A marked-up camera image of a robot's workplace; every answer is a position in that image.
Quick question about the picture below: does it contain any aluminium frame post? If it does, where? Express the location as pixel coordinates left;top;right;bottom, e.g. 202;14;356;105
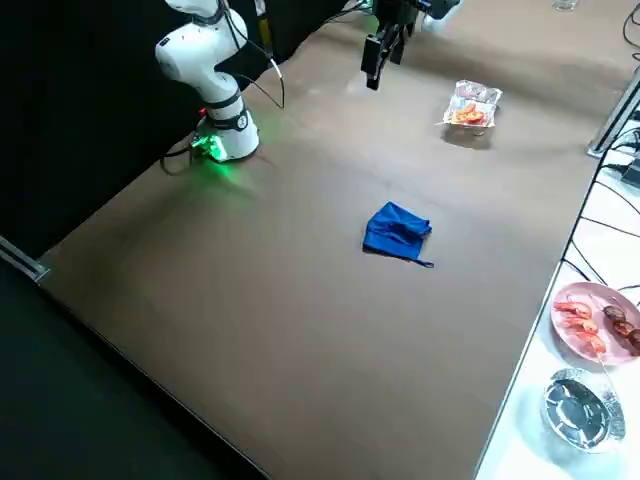
586;63;640;157

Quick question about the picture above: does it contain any orange shrimp skewer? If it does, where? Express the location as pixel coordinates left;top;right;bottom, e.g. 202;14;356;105
451;101;489;126
553;297;616;389

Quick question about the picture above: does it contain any small black box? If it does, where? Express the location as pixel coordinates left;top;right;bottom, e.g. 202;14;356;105
618;158;640;187

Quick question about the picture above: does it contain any blue dishcloth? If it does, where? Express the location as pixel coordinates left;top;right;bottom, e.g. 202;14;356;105
360;200;435;270

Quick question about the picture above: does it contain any aluminium frame rail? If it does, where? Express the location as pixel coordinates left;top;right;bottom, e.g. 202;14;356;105
0;235;52;285

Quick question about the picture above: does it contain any black base cable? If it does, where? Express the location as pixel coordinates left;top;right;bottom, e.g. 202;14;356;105
159;139;204;177

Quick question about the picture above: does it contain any dark meat skewer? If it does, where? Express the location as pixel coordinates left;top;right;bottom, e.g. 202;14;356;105
601;303;640;357

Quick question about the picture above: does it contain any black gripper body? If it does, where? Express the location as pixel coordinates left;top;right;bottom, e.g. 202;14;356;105
373;0;419;30

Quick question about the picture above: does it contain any rectangular aluminium foil pan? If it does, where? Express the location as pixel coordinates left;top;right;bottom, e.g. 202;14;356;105
438;78;504;137

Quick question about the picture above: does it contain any round empty foil pan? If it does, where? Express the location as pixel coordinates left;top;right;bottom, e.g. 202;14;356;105
538;367;628;455

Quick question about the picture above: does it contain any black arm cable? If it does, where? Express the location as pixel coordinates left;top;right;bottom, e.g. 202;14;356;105
187;0;287;111

